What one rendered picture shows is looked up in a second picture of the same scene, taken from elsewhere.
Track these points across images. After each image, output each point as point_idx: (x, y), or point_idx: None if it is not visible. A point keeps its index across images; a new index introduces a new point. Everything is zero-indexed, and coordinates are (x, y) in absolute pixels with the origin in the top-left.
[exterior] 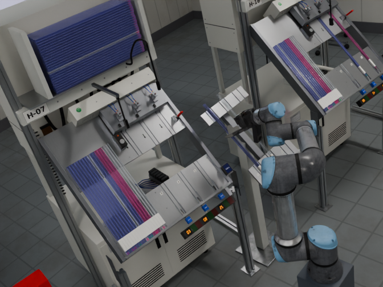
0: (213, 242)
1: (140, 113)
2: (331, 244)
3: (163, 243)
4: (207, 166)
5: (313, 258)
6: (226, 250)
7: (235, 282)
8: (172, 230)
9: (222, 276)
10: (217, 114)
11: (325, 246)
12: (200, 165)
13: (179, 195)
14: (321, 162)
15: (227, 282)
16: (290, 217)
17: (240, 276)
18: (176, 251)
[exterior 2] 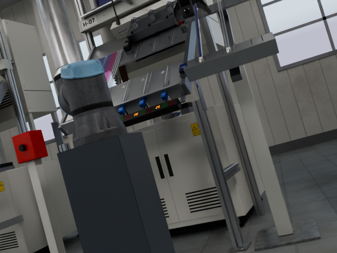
0: (241, 213)
1: (153, 23)
2: (65, 69)
3: (168, 175)
4: (176, 69)
5: (65, 99)
6: (253, 230)
7: (210, 252)
8: (179, 164)
9: (213, 245)
10: (202, 13)
11: (61, 72)
12: (170, 68)
13: (134, 90)
14: None
15: (207, 249)
16: (46, 31)
17: (223, 249)
18: (185, 196)
